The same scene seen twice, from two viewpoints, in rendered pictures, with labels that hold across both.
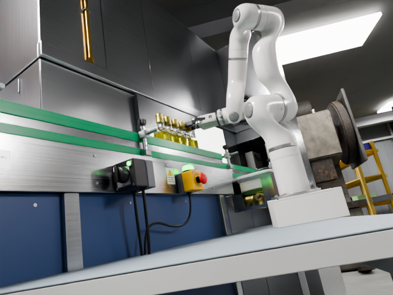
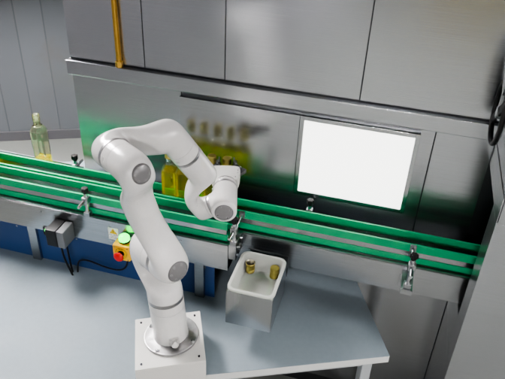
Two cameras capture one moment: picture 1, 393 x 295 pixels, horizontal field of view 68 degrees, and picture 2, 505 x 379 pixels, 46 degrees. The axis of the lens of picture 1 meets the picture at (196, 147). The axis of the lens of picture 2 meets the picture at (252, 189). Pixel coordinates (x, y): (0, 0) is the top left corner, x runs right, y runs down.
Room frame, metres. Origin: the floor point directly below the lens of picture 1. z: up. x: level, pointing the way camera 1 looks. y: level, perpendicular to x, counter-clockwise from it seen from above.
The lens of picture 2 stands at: (0.98, -1.82, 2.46)
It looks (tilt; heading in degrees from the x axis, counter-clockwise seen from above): 34 degrees down; 73
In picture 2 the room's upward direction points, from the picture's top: 3 degrees clockwise
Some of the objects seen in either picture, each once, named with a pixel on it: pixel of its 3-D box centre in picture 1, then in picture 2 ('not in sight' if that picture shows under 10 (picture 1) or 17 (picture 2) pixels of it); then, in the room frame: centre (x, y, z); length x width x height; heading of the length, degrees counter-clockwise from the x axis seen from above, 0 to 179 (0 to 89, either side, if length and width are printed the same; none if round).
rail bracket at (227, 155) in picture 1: (223, 158); (236, 228); (1.45, -0.13, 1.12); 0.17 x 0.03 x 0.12; 58
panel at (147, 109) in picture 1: (191, 140); (292, 153); (1.71, 0.02, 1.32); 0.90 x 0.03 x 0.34; 148
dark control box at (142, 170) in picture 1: (134, 176); (59, 234); (0.81, 0.19, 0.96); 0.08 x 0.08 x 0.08; 58
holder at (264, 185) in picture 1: (254, 194); (258, 286); (1.51, -0.25, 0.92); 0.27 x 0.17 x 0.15; 58
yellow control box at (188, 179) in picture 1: (190, 182); (125, 248); (1.05, 0.04, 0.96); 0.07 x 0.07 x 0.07; 58
